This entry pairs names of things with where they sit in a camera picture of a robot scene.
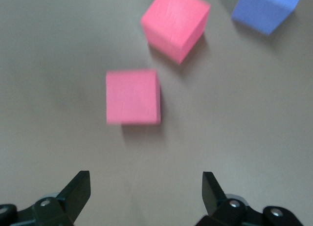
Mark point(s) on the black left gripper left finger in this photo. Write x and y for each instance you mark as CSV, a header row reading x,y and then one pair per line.
x,y
73,196

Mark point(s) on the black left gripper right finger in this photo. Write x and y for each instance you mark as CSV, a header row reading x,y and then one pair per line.
x,y
215,204

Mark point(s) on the red foam block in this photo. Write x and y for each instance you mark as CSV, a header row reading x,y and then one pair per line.
x,y
132,96
173,23

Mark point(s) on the brown table cover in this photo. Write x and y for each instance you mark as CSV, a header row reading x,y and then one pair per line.
x,y
49,89

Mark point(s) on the purple foam block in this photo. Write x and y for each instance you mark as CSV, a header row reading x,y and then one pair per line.
x,y
264,8

